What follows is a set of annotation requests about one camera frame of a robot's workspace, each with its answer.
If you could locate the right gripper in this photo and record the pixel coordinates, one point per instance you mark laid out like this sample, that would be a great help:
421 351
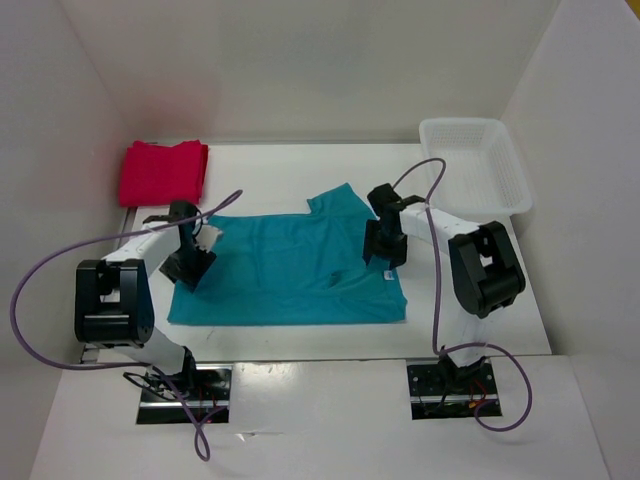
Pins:
397 255

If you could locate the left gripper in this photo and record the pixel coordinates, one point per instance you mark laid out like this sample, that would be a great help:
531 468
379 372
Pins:
190 276

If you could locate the teal t-shirt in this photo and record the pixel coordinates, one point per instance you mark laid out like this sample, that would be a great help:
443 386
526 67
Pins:
293 269

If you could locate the pink t-shirt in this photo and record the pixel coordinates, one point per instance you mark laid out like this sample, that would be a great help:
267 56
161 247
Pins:
154 175

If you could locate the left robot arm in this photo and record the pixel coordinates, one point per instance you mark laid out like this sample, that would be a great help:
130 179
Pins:
113 301

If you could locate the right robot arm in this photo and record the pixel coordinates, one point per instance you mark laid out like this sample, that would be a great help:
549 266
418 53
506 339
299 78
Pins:
485 271

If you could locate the white plastic basket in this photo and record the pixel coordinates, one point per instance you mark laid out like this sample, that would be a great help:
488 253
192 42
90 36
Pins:
484 175

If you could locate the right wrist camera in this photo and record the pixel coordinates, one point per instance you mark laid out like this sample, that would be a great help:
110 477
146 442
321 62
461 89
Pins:
382 196

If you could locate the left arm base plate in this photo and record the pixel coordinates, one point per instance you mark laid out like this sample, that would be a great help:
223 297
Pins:
208 398

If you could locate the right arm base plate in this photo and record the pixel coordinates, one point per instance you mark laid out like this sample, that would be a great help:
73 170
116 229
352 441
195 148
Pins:
439 390

